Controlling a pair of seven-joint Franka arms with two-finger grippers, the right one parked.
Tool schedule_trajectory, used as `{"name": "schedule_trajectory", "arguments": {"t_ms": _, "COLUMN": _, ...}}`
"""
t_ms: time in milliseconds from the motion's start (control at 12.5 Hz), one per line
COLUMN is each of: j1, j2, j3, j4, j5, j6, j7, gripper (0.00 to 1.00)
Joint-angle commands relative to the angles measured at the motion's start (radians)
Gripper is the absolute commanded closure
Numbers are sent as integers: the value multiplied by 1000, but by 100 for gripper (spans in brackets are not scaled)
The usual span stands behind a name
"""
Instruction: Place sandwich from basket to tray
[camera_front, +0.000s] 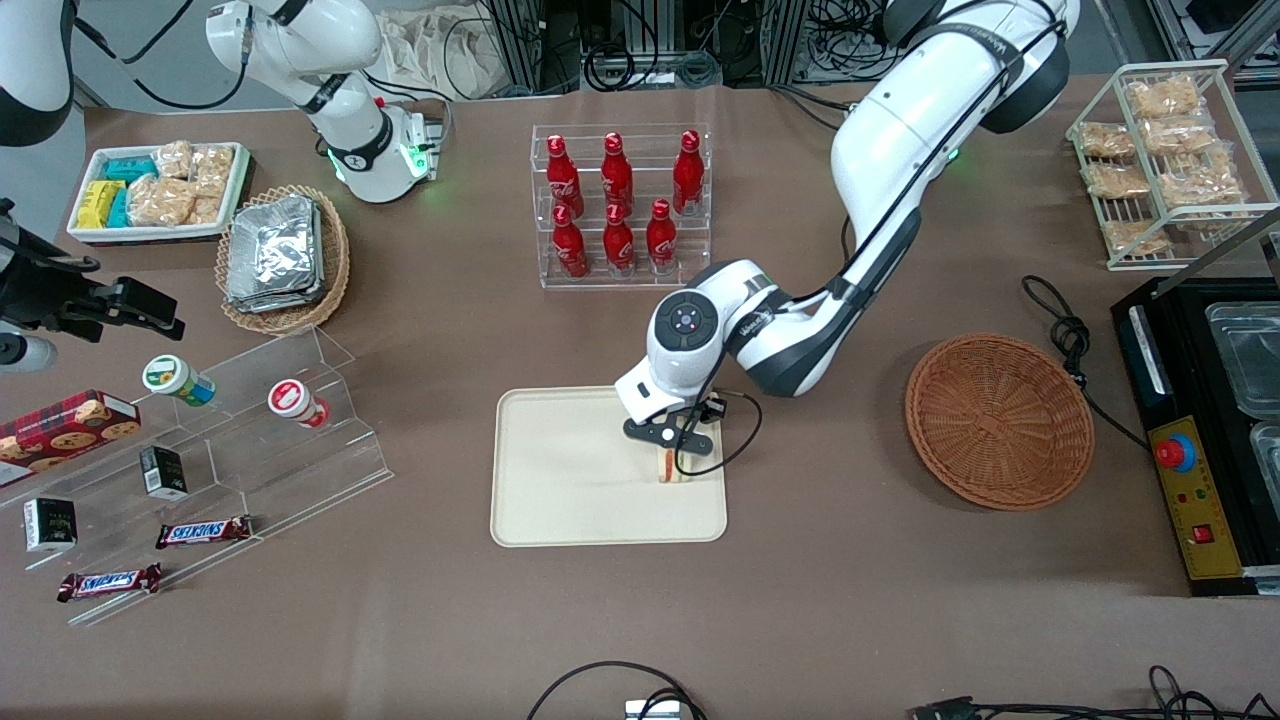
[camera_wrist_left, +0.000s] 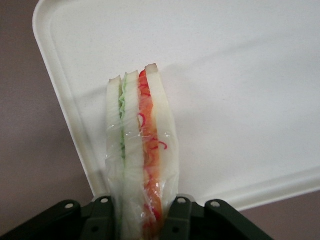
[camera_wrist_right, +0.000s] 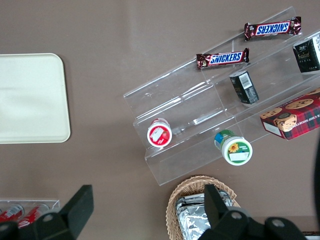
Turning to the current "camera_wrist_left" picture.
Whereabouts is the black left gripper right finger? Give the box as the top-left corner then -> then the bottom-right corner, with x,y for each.
163,193 -> 276,240

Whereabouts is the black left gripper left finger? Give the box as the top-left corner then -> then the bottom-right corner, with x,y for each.
0,194 -> 119,240

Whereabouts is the triangle sandwich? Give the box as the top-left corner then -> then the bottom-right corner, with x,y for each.
104,62 -> 181,240

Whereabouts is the cream plastic tray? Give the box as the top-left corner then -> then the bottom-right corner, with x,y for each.
32,0 -> 320,214

